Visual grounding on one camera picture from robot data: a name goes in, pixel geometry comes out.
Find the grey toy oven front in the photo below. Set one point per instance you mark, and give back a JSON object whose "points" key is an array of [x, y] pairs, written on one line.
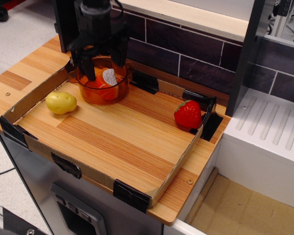
{"points": [[72, 206]]}

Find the salmon nigiri sushi toy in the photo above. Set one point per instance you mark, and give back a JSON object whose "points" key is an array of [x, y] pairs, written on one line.
{"points": [[107, 84]]}

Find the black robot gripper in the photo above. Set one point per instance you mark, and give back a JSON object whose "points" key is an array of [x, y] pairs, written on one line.
{"points": [[97, 34]]}

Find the cardboard fence with black tape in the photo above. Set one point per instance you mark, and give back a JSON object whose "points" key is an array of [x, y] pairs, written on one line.
{"points": [[132, 148]]}

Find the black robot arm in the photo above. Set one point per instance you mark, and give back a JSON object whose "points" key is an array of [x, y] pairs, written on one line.
{"points": [[97, 34]]}

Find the yellow toy potato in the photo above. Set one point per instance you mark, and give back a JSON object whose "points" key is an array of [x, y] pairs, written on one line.
{"points": [[61, 102]]}

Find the white toy sink drainboard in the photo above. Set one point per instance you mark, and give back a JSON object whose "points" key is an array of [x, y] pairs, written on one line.
{"points": [[257, 147]]}

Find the orange transparent plastic pot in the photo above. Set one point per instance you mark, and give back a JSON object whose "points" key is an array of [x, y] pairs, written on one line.
{"points": [[88, 88]]}

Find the dark grey vertical post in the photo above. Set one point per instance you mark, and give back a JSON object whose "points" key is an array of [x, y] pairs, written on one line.
{"points": [[256, 30]]}

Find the red toy strawberry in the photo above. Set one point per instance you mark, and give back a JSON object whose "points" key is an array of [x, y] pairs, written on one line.
{"points": [[188, 114]]}

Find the black caster wheel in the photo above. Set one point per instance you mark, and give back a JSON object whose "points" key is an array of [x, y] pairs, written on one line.
{"points": [[3, 14]]}

